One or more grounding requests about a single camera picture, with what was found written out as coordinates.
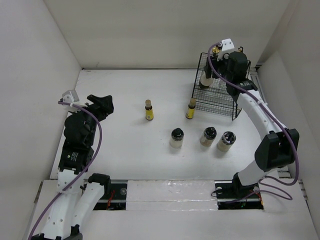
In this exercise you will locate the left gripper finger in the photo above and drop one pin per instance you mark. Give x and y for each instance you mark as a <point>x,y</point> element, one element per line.
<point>107,105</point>
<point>94,99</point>

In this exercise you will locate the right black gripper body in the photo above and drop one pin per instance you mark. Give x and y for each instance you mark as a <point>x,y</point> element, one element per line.
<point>221,67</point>

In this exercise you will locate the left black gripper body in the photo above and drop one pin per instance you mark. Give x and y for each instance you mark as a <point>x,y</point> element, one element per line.
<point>98,112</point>

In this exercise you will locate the dark sauce bottle gold spout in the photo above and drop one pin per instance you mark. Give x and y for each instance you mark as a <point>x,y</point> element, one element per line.
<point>216,53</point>

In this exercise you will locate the clear oil bottle gold spout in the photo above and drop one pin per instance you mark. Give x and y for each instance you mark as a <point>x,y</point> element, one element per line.
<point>241,49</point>

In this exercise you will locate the small yellow bottle cork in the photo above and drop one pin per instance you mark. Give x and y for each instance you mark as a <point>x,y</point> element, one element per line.
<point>149,115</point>
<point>191,109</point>

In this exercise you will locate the brown spice shaker black top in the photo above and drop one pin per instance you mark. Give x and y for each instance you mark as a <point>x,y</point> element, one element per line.
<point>208,136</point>

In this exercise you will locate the tan spice grinder silver top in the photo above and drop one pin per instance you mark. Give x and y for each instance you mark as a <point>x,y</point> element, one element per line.
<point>226,141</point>

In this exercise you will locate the black top salt shaker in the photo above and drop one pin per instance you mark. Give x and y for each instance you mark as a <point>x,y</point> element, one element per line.
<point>177,137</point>

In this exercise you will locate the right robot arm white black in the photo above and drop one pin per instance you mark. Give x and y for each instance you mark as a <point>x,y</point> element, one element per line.
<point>278,147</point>

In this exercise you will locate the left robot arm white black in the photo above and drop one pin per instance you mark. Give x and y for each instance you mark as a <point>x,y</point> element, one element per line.
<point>76,195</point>

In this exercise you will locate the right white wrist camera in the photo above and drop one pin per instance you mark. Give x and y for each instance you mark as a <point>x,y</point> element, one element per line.
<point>225,46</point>

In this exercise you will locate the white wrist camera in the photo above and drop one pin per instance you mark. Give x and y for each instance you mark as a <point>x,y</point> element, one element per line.
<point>70,97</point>
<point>225,46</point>

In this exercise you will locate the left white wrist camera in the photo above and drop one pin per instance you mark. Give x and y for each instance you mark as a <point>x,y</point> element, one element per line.
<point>70,97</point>

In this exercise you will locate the black wire rack basket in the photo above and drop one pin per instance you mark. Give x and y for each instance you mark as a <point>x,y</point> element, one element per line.
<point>221,98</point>

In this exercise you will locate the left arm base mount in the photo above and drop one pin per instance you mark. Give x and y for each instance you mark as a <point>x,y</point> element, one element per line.
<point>116,200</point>

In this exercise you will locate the metal rail right edge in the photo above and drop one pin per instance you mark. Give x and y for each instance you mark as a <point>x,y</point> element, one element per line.
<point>269,89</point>

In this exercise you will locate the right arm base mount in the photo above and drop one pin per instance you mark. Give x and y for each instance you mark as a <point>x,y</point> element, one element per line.
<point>247,198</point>

